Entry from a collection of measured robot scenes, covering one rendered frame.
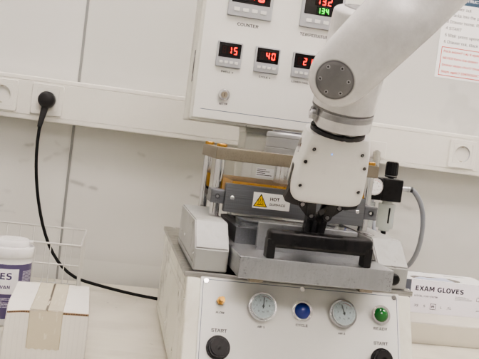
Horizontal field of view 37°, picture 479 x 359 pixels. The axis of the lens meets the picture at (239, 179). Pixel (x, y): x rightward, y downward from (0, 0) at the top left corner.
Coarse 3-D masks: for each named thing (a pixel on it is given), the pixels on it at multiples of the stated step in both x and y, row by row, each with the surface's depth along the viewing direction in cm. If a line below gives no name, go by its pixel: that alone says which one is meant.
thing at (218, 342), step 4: (212, 340) 98; (216, 340) 98; (220, 340) 98; (224, 340) 98; (212, 344) 98; (216, 344) 98; (220, 344) 98; (224, 344) 98; (208, 348) 98; (212, 348) 98; (216, 348) 98; (220, 348) 98; (224, 348) 98; (228, 348) 98; (212, 352) 97; (216, 352) 98; (220, 352) 98; (224, 352) 98; (216, 356) 98; (220, 356) 98
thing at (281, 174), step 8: (280, 168) 122; (288, 168) 121; (224, 176) 123; (232, 176) 127; (280, 176) 122; (224, 184) 121; (248, 184) 114; (256, 184) 114; (264, 184) 114; (272, 184) 116; (280, 184) 119
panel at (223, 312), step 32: (224, 288) 102; (256, 288) 103; (288, 288) 104; (320, 288) 105; (224, 320) 100; (288, 320) 102; (320, 320) 103; (256, 352) 100; (288, 352) 101; (320, 352) 102; (352, 352) 102
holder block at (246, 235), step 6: (222, 216) 121; (228, 222) 114; (234, 222) 112; (228, 228) 114; (234, 228) 108; (240, 228) 107; (246, 228) 107; (252, 228) 107; (228, 234) 113; (234, 234) 108; (240, 234) 107; (246, 234) 107; (252, 234) 107; (234, 240) 107; (240, 240) 107; (246, 240) 107; (252, 240) 107
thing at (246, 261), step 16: (272, 224) 103; (288, 224) 105; (256, 240) 104; (240, 256) 96; (256, 256) 97; (288, 256) 100; (304, 256) 102; (320, 256) 104; (336, 256) 105; (352, 256) 106; (240, 272) 96; (256, 272) 96; (272, 272) 97; (288, 272) 97; (304, 272) 97; (320, 272) 98; (336, 272) 98; (352, 272) 99; (368, 272) 99; (384, 272) 99; (368, 288) 99; (384, 288) 100
